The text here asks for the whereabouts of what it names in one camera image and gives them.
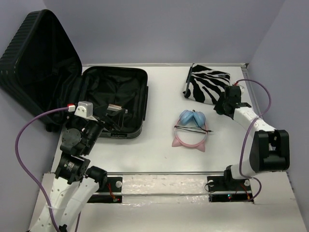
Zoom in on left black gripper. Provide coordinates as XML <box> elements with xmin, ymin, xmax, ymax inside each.
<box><xmin>83</xmin><ymin>103</ymin><xmax>126</xmax><ymax>154</ymax></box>

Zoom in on zebra striped plush pouch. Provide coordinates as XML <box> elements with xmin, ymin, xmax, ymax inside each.
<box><xmin>183</xmin><ymin>63</ymin><xmax>231</xmax><ymax>105</ymax></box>

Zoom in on pink cat-ear headphones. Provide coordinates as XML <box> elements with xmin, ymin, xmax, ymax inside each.
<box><xmin>171</xmin><ymin>110</ymin><xmax>212</xmax><ymax>152</ymax></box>

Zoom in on black hard-shell suitcase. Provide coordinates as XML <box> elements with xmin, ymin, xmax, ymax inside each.
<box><xmin>0</xmin><ymin>9</ymin><xmax>148</xmax><ymax>139</ymax></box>

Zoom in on silver metal bar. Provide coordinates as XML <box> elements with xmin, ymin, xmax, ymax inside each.
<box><xmin>107</xmin><ymin>104</ymin><xmax>128</xmax><ymax>114</ymax></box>

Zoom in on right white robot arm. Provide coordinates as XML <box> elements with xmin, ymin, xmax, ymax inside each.
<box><xmin>214</xmin><ymin>85</ymin><xmax>290</xmax><ymax>189</ymax></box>

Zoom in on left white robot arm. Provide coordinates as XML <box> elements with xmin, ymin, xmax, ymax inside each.
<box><xmin>30</xmin><ymin>101</ymin><xmax>127</xmax><ymax>232</ymax></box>

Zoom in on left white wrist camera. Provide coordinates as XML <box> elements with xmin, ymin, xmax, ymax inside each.
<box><xmin>74</xmin><ymin>101</ymin><xmax>93</xmax><ymax>119</ymax></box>

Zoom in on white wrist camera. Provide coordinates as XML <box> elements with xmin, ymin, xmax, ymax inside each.
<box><xmin>74</xmin><ymin>101</ymin><xmax>93</xmax><ymax>119</ymax></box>
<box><xmin>233</xmin><ymin>82</ymin><xmax>246</xmax><ymax>96</ymax></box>

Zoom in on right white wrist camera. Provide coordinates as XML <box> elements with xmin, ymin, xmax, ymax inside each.
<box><xmin>233</xmin><ymin>82</ymin><xmax>246</xmax><ymax>96</ymax></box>

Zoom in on aluminium rail right edge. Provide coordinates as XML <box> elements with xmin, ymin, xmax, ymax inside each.
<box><xmin>241</xmin><ymin>65</ymin><xmax>272</xmax><ymax>119</ymax></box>

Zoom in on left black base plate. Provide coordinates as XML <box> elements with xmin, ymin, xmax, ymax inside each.
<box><xmin>88</xmin><ymin>176</ymin><xmax>123</xmax><ymax>203</ymax></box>

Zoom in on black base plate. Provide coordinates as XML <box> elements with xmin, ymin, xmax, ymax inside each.
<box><xmin>204</xmin><ymin>175</ymin><xmax>253</xmax><ymax>203</ymax></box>
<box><xmin>88</xmin><ymin>176</ymin><xmax>123</xmax><ymax>203</ymax></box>

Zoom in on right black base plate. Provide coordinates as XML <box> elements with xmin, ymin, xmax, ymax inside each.
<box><xmin>204</xmin><ymin>175</ymin><xmax>253</xmax><ymax>203</ymax></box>

